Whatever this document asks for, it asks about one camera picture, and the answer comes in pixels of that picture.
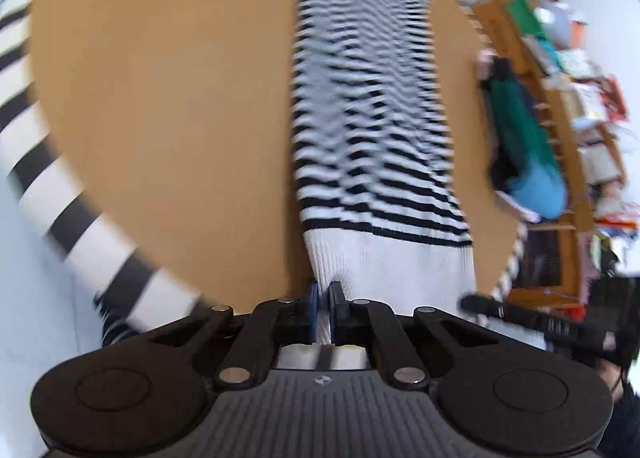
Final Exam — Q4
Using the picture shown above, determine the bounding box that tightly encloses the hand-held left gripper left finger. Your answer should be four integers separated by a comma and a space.
145, 281, 322, 387

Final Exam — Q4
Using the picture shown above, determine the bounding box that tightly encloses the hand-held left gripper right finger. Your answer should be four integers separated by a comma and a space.
327, 281, 501, 389

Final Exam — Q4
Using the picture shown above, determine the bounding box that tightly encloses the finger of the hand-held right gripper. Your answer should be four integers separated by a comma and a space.
459, 293, 507, 325

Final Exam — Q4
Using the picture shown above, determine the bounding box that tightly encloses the black white striped sweater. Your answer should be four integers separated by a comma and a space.
290, 0, 548, 372

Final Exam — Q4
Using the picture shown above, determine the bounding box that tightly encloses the person's right forearm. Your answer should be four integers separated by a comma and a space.
597, 363, 627, 395

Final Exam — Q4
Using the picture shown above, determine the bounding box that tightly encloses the wooden shelf unit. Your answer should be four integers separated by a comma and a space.
465, 0, 640, 310

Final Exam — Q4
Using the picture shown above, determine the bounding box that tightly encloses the blue garment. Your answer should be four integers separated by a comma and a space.
500, 161, 568, 220

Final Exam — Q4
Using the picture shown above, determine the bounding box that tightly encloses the green garment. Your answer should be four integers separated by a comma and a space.
482, 58, 563, 189

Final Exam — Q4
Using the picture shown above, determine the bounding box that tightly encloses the clutter of papers on shelf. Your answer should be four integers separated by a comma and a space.
525, 0, 640, 239

